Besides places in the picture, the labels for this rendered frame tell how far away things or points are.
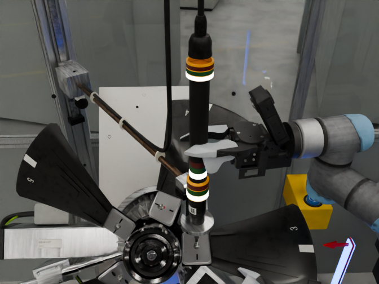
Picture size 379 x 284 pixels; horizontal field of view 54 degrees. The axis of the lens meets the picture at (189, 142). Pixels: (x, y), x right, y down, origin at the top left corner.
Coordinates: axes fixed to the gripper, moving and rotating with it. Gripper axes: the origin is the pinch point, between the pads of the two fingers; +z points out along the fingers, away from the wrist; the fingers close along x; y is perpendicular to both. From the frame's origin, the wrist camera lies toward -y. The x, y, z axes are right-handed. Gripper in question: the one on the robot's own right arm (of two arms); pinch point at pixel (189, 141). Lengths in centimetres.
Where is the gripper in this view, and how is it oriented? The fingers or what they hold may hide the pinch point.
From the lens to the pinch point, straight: 65.4
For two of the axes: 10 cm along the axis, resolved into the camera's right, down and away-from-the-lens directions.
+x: -2.0, -5.6, 8.0
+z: -9.8, 1.1, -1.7
